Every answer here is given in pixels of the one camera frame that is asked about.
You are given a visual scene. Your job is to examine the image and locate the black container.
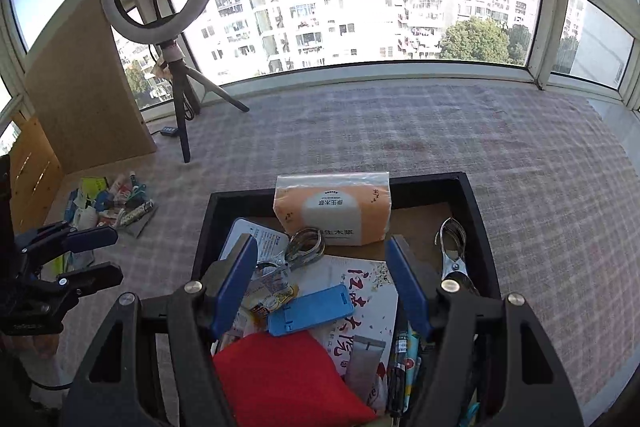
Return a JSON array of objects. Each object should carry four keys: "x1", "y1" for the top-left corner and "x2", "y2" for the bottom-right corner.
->
[{"x1": 191, "y1": 172, "x2": 502, "y2": 427}]

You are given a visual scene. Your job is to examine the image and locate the floral light blue pen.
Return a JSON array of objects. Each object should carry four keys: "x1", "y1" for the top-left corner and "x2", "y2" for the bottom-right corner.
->
[{"x1": 402, "y1": 322, "x2": 426, "y2": 413}]

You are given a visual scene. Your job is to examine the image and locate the pine wooden headboard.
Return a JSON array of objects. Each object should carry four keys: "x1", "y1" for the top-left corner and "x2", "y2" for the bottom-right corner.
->
[{"x1": 7, "y1": 114, "x2": 66, "y2": 233}]

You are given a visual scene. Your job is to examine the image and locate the blue phone stand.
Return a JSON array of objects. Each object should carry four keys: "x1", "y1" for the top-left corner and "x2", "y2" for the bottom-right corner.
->
[{"x1": 266, "y1": 283, "x2": 357, "y2": 338}]

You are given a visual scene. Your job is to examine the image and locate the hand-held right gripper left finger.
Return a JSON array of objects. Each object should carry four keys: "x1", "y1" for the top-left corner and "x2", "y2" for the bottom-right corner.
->
[{"x1": 62, "y1": 233, "x2": 261, "y2": 427}]

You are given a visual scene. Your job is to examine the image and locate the red fabric pouch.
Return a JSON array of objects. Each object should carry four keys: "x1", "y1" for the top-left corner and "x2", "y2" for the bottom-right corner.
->
[{"x1": 212, "y1": 331, "x2": 378, "y2": 427}]

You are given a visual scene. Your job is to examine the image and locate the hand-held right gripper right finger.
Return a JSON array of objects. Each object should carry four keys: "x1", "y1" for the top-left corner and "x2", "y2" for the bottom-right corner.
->
[{"x1": 385, "y1": 234, "x2": 586, "y2": 427}]

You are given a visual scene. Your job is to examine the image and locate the booklet with red calligraphy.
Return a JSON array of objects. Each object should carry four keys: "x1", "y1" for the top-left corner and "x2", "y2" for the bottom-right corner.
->
[{"x1": 287, "y1": 254, "x2": 401, "y2": 408}]

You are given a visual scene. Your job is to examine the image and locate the orange tissue pack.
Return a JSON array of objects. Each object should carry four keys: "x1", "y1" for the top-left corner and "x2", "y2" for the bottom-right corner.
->
[{"x1": 272, "y1": 173, "x2": 392, "y2": 247}]

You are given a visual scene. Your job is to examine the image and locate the ring light cable remote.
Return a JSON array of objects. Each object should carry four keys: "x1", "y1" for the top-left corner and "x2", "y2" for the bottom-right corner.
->
[{"x1": 148, "y1": 97, "x2": 201, "y2": 138}]

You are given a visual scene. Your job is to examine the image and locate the grey squeeze tube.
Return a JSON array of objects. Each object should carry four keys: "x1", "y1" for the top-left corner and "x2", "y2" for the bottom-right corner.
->
[{"x1": 342, "y1": 338, "x2": 388, "y2": 400}]

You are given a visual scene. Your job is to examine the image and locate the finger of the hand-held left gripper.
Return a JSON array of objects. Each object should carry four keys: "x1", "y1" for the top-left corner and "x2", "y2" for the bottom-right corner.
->
[
  {"x1": 15, "y1": 219, "x2": 120, "y2": 269},
  {"x1": 31, "y1": 261, "x2": 125, "y2": 309}
]

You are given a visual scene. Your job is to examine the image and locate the light wooden board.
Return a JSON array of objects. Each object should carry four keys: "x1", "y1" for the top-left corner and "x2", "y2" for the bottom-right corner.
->
[{"x1": 22, "y1": 0, "x2": 158, "y2": 175}]

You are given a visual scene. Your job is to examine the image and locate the yellow snack packet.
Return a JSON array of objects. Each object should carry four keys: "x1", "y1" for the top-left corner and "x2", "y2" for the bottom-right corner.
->
[{"x1": 242, "y1": 264, "x2": 301, "y2": 320}]

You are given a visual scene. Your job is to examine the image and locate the black tripod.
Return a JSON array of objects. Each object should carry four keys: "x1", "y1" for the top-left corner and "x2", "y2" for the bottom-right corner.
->
[{"x1": 150, "y1": 42, "x2": 250, "y2": 164}]

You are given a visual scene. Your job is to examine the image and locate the metal pliers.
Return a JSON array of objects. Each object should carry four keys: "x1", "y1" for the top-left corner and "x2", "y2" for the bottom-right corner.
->
[{"x1": 434, "y1": 217, "x2": 482, "y2": 297}]

